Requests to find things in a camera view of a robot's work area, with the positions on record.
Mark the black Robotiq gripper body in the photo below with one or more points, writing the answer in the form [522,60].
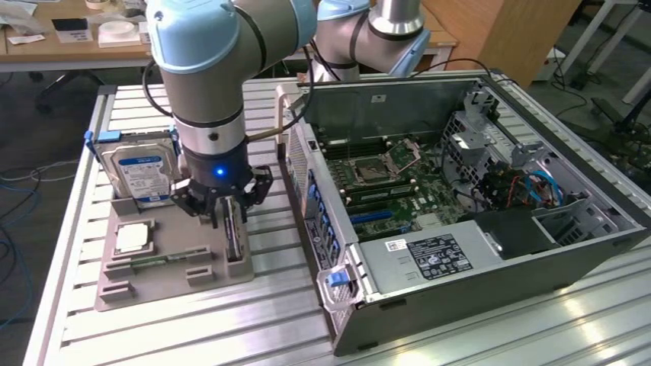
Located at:
[209,175]

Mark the graphics card with black fan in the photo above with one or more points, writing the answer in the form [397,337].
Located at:
[233,232]

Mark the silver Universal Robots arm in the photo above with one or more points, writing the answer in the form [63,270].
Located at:
[204,95]

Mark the hard disk in blue carrier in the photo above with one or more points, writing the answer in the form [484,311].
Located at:
[138,171]

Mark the silver CPU chip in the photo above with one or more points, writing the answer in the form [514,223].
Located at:
[131,238]

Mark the green RAM stick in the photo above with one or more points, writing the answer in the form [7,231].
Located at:
[158,260]
[382,192]

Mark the grey plastic parts rack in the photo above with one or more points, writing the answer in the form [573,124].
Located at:
[178,282]

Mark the CPU socket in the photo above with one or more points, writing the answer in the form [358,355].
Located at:
[370,169]

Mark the blue expansion slot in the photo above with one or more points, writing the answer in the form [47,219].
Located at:
[370,217]

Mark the blue case latch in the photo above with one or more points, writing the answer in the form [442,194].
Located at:
[337,278]

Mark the green motherboard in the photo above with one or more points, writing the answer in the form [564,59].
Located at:
[408,183]

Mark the open metal socket cover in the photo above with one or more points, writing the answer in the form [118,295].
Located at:
[405,150]

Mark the small silver chipset heatsink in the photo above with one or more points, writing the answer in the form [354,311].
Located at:
[429,223]

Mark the grey power supply unit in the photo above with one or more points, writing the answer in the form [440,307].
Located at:
[438,255]

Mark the white labelled box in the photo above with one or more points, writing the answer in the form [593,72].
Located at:
[145,32]

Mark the white box with round insert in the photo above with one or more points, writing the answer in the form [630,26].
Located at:
[119,33]

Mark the wooden desk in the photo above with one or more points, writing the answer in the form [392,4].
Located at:
[77,53]

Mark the metal disk bay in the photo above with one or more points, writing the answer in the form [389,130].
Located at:
[473,141]

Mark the black and white box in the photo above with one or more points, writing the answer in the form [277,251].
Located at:
[73,29]

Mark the open black PC case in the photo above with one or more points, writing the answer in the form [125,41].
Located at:
[458,297]

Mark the white tape roll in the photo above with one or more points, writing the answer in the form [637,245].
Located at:
[97,4]

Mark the white paper label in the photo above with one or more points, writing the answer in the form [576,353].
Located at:
[27,39]

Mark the clear plastic bag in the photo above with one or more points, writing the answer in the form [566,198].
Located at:
[21,19]

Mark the wooden cabinet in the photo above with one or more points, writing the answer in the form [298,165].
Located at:
[509,38]

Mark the white desk frame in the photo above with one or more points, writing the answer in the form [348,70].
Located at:
[638,87]

